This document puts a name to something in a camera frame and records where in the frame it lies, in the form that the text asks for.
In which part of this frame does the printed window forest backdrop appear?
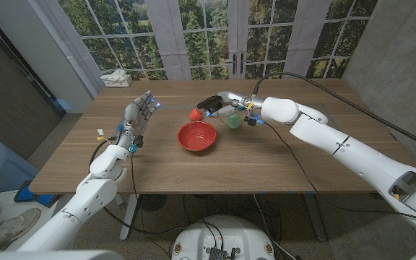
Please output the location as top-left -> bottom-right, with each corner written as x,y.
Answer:
36,0 -> 378,81

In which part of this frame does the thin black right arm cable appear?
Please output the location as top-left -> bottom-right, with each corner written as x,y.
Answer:
264,121 -> 416,227

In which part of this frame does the clear spray bottle black head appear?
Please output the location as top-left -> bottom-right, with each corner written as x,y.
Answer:
196,95 -> 244,131

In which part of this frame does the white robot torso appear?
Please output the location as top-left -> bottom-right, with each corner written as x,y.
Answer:
171,215 -> 276,260

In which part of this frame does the small red fruit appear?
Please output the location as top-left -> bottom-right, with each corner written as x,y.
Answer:
188,108 -> 204,122

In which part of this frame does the black round fan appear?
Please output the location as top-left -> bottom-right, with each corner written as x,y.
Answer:
138,194 -> 168,212

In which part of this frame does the grey table leg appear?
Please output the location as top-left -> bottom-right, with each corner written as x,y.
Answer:
303,193 -> 328,242

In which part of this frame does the white tissue box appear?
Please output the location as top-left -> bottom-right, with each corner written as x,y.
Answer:
100,69 -> 134,88

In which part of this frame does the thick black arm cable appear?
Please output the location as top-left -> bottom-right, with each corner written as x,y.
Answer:
88,139 -> 183,235
251,71 -> 416,156

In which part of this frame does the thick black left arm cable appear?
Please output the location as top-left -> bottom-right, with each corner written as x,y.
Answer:
88,139 -> 183,235

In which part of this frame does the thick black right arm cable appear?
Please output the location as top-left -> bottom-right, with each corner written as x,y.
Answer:
251,71 -> 416,156

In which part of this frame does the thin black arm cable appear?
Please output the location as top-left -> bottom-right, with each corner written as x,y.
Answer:
264,121 -> 416,227
131,152 -> 173,258

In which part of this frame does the white table leg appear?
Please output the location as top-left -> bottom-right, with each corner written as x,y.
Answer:
119,194 -> 140,242

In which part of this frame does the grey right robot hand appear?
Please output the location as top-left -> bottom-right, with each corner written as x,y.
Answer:
196,90 -> 265,118

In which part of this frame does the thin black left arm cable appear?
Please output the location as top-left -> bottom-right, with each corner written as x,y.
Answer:
131,152 -> 173,258

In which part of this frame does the white floor cable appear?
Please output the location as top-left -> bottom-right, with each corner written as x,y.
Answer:
253,194 -> 298,260

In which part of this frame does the blue flat pad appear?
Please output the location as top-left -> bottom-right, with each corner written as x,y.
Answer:
14,179 -> 57,208

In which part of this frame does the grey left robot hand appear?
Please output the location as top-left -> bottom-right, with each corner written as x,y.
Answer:
116,90 -> 162,149

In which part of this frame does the red bowl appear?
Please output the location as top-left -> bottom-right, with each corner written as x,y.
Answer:
176,121 -> 217,152

